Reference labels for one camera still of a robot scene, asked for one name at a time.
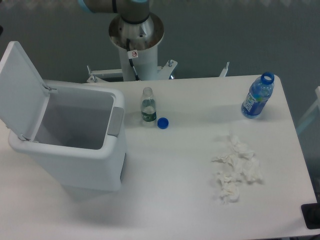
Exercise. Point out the white trash can lid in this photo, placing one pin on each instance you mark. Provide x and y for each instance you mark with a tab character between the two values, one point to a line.
24	96

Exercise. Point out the blue bottle cap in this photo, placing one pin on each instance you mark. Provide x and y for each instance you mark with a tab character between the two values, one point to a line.
162	123

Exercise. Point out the white plastic trash can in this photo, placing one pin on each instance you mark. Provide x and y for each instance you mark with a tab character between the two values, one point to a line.
81	139

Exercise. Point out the clear bottle green label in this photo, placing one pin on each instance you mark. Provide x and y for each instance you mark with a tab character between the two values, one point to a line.
148	107

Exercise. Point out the crumpled white tissue lower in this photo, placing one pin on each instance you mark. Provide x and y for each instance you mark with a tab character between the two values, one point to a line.
229	191

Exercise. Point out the crumpled white tissue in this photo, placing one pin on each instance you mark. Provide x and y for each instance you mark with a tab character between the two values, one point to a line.
241	163
229	191

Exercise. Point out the crumpled white tissue upper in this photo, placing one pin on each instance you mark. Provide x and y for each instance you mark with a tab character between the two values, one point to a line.
241	163

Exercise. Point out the blue plastic drink bottle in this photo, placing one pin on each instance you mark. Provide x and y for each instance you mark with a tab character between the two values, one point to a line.
259	93

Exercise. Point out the black device at edge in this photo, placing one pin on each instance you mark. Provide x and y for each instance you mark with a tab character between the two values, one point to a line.
311	215

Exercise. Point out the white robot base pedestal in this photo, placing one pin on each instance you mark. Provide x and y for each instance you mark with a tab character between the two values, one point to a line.
137	46

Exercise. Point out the white frame at right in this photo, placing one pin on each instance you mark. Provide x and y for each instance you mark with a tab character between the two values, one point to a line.
310	115

